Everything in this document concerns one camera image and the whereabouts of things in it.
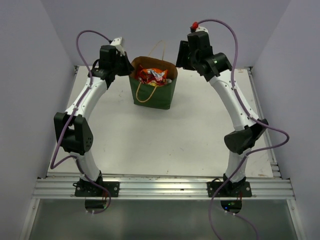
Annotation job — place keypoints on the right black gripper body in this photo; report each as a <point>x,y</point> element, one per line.
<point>193,60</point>

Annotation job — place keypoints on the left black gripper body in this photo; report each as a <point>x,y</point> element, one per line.
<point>117,66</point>

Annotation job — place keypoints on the red Doritos bag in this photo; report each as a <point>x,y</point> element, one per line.
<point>140,73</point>

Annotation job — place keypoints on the green paper bag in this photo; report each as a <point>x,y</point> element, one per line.
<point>146,95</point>

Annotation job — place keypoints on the Fox's fruits candy bag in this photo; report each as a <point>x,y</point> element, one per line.
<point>154,76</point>

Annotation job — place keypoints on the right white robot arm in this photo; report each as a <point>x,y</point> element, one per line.
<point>248,128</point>

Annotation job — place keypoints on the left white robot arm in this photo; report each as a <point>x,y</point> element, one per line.
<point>72,129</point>

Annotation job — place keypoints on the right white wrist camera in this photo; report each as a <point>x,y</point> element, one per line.
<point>196,27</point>

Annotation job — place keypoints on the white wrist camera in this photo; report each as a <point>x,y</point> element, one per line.
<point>196,27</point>
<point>119,44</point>

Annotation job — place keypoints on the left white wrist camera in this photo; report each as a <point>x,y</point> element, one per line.
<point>119,44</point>

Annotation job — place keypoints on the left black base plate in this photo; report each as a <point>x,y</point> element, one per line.
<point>87,189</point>

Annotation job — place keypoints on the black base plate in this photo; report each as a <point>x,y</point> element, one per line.
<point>87,189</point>
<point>229,190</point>

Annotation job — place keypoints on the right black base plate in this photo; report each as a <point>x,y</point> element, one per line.
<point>229,190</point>

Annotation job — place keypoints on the aluminium frame rail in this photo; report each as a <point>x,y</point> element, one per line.
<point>162,188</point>

